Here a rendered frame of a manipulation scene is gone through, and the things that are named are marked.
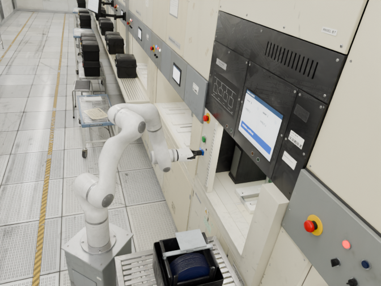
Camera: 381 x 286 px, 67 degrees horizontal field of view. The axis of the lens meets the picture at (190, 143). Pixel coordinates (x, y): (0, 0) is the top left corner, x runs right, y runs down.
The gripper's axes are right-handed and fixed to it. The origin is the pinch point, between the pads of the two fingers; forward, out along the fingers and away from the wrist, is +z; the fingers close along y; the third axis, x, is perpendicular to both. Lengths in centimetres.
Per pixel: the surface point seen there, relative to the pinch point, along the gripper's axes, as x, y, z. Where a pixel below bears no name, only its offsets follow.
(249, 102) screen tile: 53, 41, 2
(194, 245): -2, 68, -28
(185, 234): -2, 61, -29
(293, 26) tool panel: 88, 57, 3
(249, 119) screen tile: 46, 44, 2
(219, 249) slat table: -34, 50, -2
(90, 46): -14, -342, -51
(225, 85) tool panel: 52, 16, 2
